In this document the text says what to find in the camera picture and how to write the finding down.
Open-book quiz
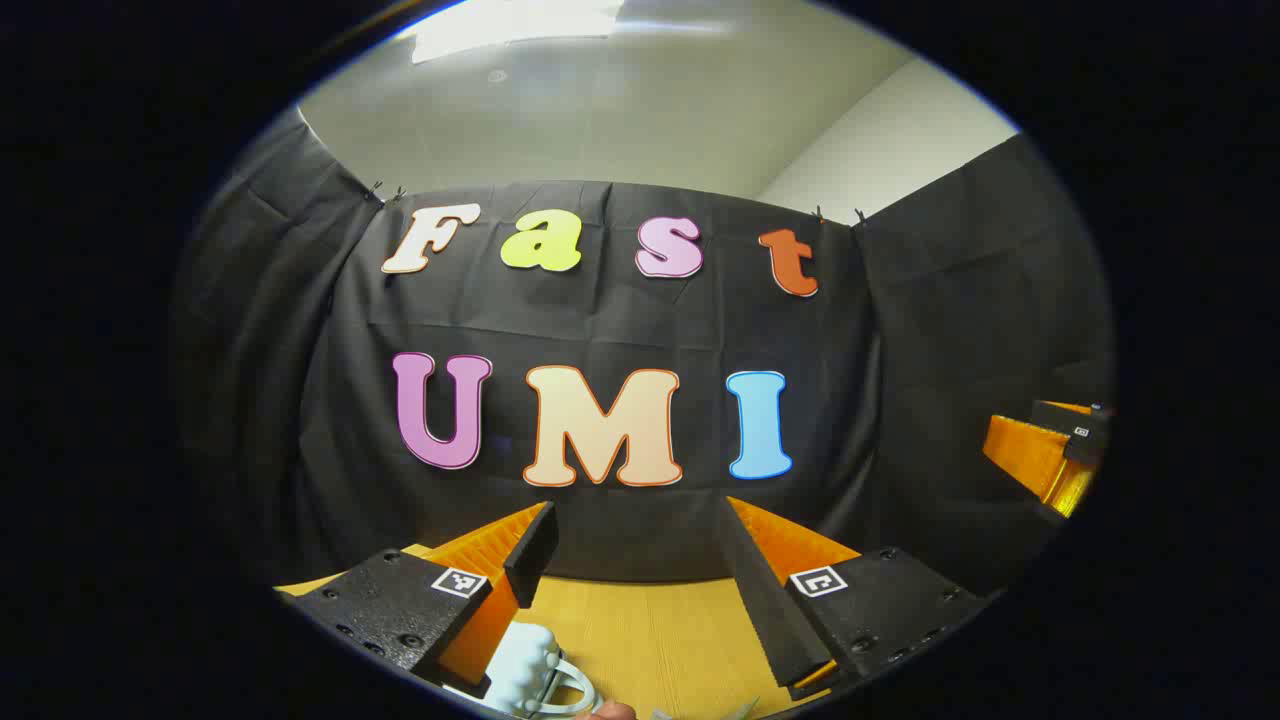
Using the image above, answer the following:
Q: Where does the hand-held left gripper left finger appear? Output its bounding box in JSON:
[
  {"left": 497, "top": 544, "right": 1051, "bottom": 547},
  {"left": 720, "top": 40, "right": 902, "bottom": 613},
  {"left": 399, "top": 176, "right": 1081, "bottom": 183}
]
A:
[{"left": 275, "top": 500, "right": 561, "bottom": 701}]

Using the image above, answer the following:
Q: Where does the light blue suitcase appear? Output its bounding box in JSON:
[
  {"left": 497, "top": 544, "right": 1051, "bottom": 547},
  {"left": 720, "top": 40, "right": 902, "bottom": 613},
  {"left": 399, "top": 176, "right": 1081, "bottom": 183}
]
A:
[{"left": 443, "top": 620, "right": 601, "bottom": 720}]

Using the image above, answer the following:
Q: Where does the ceiling light panel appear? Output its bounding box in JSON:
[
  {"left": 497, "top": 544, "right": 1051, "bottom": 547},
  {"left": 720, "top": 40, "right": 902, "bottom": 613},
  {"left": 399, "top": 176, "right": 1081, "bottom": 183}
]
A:
[{"left": 410, "top": 0, "right": 626, "bottom": 63}]

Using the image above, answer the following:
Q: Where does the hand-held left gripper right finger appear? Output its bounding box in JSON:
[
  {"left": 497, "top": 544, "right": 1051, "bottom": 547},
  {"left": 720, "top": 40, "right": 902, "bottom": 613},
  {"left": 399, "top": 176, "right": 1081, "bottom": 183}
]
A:
[{"left": 715, "top": 495, "right": 996, "bottom": 703}]

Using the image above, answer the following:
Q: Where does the black backdrop cloth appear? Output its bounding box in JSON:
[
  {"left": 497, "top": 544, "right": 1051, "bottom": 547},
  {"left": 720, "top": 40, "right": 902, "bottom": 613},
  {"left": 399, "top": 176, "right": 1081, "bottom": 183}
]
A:
[{"left": 170, "top": 105, "right": 1119, "bottom": 601}]

